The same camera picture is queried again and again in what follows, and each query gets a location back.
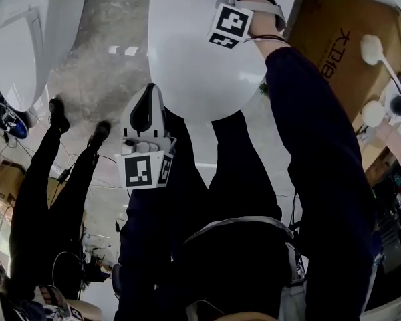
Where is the person's left forearm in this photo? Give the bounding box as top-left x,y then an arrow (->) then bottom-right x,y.
115,185 -> 201,321

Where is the person's right leg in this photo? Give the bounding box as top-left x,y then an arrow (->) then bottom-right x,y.
207,110 -> 284,225

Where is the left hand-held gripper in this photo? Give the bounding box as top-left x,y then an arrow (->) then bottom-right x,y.
116,82 -> 178,189

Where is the dark cluttered equipment rack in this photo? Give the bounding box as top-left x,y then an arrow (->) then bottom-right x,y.
370,165 -> 401,277

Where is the brown cardboard box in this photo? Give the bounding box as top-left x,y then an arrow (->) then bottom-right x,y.
285,0 -> 401,125

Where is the person's left leg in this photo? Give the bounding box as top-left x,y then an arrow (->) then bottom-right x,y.
163,110 -> 211,247

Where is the person's leg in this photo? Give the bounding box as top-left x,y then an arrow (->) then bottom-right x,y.
163,110 -> 211,247
207,110 -> 284,225

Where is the person's right forearm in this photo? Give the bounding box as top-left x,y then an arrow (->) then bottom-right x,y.
248,11 -> 378,321

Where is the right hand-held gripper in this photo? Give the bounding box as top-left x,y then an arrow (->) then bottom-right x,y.
207,0 -> 287,49

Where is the small cardboard box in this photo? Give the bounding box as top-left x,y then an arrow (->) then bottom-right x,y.
0,163 -> 25,204

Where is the white long-handled brush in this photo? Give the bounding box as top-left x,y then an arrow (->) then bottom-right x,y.
360,34 -> 401,96

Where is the white toilet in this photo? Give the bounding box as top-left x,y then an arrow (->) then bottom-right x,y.
0,0 -> 90,113

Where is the thin white wrist cable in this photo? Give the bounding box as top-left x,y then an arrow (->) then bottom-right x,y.
248,33 -> 287,43

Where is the pink plastic container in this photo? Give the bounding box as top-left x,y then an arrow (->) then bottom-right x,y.
376,122 -> 401,165

